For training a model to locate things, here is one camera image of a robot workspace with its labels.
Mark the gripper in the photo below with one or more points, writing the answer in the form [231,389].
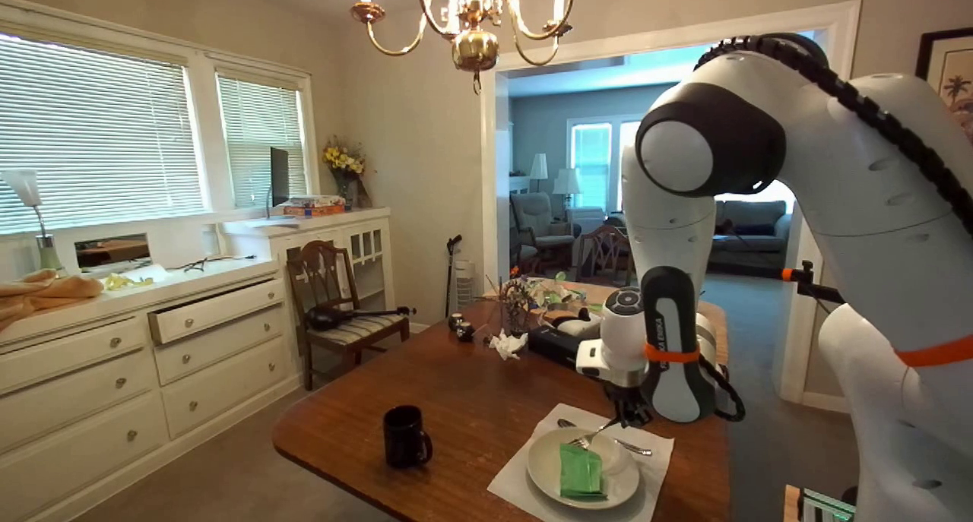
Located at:
[628,395]

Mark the silver fork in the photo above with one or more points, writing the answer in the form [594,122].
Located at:
[589,437]

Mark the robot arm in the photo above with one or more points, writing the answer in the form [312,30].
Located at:
[874,203]

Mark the white plate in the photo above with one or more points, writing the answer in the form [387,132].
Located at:
[547,469]

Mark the silver spoon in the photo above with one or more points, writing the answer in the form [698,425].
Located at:
[632,447]

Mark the green folded napkin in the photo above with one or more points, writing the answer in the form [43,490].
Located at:
[581,472]

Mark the black box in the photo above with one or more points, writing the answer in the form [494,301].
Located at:
[553,343]

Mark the white paper placemat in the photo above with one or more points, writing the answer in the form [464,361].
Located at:
[513,488]

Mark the crumpled white tissue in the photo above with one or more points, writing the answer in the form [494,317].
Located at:
[508,343]

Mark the flower centrepiece basket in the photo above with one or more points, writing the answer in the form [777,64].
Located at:
[532,294]

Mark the wooden dining chair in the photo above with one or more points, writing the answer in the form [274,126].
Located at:
[604,252]

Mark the pair of dark shakers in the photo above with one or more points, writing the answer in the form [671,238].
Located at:
[461,327]

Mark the grey armchair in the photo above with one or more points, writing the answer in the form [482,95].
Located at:
[536,222]

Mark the grey sofa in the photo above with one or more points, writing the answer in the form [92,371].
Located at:
[749,226]

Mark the black walking cane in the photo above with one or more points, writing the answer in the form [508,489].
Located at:
[453,275]

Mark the black mug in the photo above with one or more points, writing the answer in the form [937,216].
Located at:
[403,434]

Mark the pair of white shade lamps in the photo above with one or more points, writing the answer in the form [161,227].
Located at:
[566,181]

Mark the bright living room window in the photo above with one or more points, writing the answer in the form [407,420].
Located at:
[591,161]

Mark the wooden chair with striped seat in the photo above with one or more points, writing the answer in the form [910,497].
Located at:
[357,330]

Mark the stack of board games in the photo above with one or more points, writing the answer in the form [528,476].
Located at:
[313,205]

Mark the vase of yellow flowers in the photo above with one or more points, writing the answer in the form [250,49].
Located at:
[343,161]

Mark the brass chandelier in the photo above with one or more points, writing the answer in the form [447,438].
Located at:
[475,47]

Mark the white built-in dresser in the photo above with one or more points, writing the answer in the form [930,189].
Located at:
[213,340]

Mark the black monitor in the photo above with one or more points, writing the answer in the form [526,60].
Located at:
[279,174]

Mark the framed palm picture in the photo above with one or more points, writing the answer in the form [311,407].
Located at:
[950,74]

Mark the narrow window with blinds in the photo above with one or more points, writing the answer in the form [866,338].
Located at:
[255,134]

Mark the yellow crumpled paper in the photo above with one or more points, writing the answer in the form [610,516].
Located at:
[125,281]

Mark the small framed mirror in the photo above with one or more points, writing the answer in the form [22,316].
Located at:
[112,251]

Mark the orange towel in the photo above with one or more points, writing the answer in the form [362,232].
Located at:
[45,288]

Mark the wide window with blinds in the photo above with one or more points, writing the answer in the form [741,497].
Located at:
[99,134]

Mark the white table lamp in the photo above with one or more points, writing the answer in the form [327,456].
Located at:
[44,252]

